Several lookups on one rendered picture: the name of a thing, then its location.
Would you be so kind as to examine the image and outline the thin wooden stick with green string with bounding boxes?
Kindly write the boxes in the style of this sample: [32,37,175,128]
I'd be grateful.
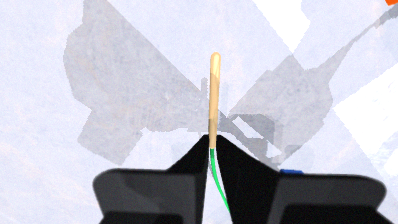
[208,52,229,210]

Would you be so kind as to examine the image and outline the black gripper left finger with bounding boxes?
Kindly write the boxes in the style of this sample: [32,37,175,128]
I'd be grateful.
[92,134,209,224]

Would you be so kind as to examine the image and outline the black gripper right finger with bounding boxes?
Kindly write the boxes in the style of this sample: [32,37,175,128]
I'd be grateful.
[216,134,388,224]

